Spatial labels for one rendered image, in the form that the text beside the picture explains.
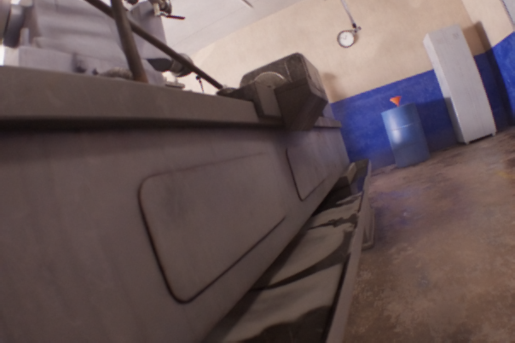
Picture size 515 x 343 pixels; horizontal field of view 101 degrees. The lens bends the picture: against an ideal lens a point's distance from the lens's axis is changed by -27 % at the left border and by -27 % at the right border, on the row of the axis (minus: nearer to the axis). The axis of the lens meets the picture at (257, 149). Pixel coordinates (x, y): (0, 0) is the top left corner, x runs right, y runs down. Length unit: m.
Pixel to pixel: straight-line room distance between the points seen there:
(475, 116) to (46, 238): 4.94
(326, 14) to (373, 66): 1.33
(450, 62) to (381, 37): 1.33
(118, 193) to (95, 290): 0.11
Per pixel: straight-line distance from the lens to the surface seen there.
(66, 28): 0.62
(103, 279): 0.32
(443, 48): 4.97
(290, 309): 0.58
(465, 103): 4.90
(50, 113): 0.30
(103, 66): 0.55
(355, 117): 5.19
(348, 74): 5.28
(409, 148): 4.48
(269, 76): 1.81
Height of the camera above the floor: 0.68
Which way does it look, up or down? 3 degrees up
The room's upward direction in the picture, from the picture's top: 17 degrees counter-clockwise
